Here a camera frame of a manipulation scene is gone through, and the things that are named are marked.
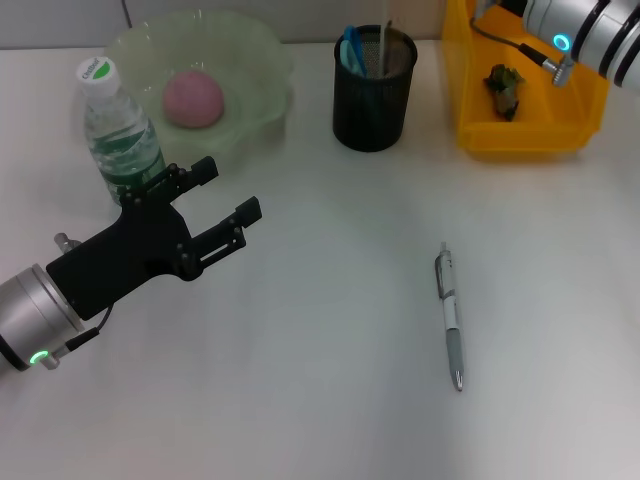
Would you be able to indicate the green plastic wrapper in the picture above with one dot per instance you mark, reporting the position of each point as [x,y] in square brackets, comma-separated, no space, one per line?
[505,85]

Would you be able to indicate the blue scissors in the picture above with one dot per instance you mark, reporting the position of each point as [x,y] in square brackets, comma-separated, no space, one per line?
[350,50]

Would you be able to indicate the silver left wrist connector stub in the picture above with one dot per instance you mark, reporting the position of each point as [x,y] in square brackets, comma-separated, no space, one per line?
[65,242]

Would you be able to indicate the pink peach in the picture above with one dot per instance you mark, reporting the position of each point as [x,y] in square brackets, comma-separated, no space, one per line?
[192,97]

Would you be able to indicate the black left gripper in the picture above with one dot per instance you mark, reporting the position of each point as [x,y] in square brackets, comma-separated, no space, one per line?
[125,255]

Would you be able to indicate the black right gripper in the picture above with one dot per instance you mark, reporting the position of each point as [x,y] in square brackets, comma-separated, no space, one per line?
[510,4]

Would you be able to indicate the black mesh pen holder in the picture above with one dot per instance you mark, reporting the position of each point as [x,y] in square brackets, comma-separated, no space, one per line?
[372,110]

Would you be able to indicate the yellow plastic bin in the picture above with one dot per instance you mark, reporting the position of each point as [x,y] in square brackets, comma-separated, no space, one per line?
[560,115]

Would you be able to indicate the silver pen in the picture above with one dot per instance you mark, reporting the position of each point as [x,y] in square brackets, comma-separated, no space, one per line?
[452,310]

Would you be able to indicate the clear plastic ruler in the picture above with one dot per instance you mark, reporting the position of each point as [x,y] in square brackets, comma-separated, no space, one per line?
[390,50]

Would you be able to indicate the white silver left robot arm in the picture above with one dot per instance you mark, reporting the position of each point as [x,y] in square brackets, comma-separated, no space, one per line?
[30,320]

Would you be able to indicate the translucent green fruit plate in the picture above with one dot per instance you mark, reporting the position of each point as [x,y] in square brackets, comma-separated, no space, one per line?
[240,65]

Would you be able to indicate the clear bottle green label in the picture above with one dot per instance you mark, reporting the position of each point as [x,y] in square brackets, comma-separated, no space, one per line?
[125,140]

